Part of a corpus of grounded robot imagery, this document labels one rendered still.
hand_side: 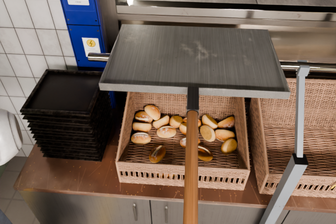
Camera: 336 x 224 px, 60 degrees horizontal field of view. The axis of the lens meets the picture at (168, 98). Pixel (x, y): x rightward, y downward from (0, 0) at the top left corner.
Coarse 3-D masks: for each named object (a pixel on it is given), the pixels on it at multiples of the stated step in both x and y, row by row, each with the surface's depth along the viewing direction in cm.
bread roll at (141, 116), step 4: (140, 112) 152; (144, 112) 151; (136, 116) 151; (140, 116) 150; (144, 116) 149; (148, 116) 150; (136, 120) 153; (140, 120) 150; (144, 120) 149; (148, 120) 150
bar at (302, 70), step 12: (96, 60) 99; (300, 60) 97; (300, 72) 95; (300, 84) 96; (300, 96) 96; (300, 108) 96; (300, 120) 95; (300, 132) 95; (300, 144) 95; (300, 156) 95; (288, 168) 98; (300, 168) 94; (288, 180) 100; (276, 192) 109; (288, 192) 105; (276, 204) 111; (264, 216) 123; (276, 216) 117
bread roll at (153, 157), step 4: (156, 148) 135; (160, 148) 136; (164, 148) 138; (152, 152) 134; (156, 152) 134; (160, 152) 135; (164, 152) 137; (152, 156) 133; (156, 156) 133; (160, 156) 134; (152, 160) 134; (156, 160) 134
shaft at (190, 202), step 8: (192, 112) 76; (192, 120) 74; (192, 128) 72; (192, 136) 71; (192, 144) 69; (192, 152) 67; (192, 160) 66; (192, 168) 65; (184, 176) 64; (192, 176) 63; (184, 184) 63; (192, 184) 62; (184, 192) 62; (192, 192) 61; (184, 200) 60; (192, 200) 59; (184, 208) 59; (192, 208) 58; (184, 216) 58; (192, 216) 57
